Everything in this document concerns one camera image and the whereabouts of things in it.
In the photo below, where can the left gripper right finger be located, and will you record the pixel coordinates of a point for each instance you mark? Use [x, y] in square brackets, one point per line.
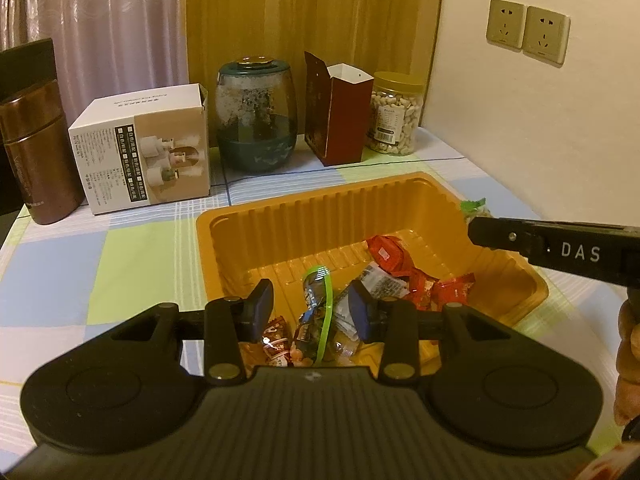
[400, 358]

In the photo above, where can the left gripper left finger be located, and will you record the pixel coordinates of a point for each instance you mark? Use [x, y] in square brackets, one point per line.
[229, 321]

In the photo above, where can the clear black seaweed packet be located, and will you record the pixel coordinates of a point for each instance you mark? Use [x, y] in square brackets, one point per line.
[357, 311]

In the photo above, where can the small red candy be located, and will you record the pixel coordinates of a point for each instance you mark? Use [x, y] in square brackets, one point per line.
[420, 287]

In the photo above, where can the small clear candy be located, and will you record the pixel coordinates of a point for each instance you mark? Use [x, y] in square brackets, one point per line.
[344, 350]

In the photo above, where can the red brown candy wrapper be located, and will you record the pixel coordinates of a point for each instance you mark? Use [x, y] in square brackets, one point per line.
[276, 343]

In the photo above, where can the red shiny snack pack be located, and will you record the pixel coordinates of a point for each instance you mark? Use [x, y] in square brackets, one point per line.
[452, 291]

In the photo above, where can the red square snack pack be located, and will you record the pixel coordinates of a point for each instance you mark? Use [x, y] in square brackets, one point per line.
[390, 255]

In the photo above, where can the green black snack bag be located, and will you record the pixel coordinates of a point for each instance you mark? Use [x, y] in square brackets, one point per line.
[314, 325]

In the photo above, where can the small green candy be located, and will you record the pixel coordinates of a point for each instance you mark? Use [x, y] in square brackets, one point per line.
[472, 209]

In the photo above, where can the person's right hand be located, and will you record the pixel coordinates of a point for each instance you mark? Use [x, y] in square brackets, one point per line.
[626, 404]

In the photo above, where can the orange plastic tray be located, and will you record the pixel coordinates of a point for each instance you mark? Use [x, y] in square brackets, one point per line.
[282, 238]

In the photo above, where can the checkered tablecloth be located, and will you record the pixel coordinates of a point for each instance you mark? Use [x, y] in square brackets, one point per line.
[68, 282]

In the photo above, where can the white product box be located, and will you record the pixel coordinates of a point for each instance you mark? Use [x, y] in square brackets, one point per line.
[143, 148]

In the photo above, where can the dark green glass jar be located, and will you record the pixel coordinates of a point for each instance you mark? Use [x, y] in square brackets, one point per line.
[255, 113]

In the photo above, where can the plastic jar of nuts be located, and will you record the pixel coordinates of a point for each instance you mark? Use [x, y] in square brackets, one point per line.
[396, 106]

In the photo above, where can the dark red open carton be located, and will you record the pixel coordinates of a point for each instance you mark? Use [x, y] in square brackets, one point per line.
[337, 110]

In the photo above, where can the brown cylindrical canister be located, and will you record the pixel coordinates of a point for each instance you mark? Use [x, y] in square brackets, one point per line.
[44, 165]

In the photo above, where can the wooden door panel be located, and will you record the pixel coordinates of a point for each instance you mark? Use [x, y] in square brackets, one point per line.
[389, 35]

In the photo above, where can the pink curtain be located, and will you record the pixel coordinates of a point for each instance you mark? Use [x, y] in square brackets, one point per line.
[103, 47]

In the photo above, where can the black glossy panel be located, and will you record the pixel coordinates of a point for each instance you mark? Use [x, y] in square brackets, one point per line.
[25, 70]

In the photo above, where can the double wall socket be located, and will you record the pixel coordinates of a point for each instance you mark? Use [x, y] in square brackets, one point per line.
[539, 33]

